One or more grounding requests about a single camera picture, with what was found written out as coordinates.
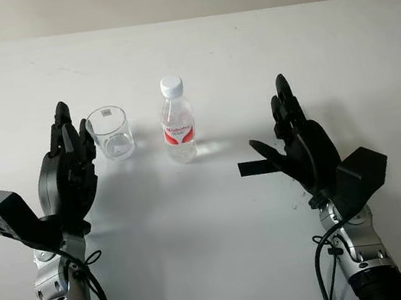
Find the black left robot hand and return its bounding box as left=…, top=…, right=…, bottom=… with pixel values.
left=23, top=96, right=112, bottom=241

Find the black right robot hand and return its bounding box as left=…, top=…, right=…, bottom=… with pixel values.
left=237, top=65, right=349, bottom=215

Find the clear plastic water bottle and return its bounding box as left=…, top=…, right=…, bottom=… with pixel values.
left=153, top=73, right=204, bottom=168

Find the clear glass cup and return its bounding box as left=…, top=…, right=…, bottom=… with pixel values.
left=83, top=101, right=139, bottom=168

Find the black tape strip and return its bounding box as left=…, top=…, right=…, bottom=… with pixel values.
left=236, top=157, right=282, bottom=180

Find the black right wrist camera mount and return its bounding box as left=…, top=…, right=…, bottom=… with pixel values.
left=326, top=142, right=398, bottom=222

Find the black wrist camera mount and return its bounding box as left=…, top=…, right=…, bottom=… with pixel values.
left=326, top=142, right=398, bottom=222
left=0, top=179, right=67, bottom=259

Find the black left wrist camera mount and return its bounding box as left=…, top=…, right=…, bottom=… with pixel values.
left=0, top=179, right=67, bottom=259

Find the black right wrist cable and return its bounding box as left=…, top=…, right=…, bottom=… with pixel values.
left=305, top=208, right=367, bottom=300

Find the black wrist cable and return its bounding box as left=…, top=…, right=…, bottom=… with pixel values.
left=40, top=233, right=114, bottom=300
left=305, top=208, right=367, bottom=300

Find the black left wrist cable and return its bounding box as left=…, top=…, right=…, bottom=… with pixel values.
left=40, top=233, right=114, bottom=300

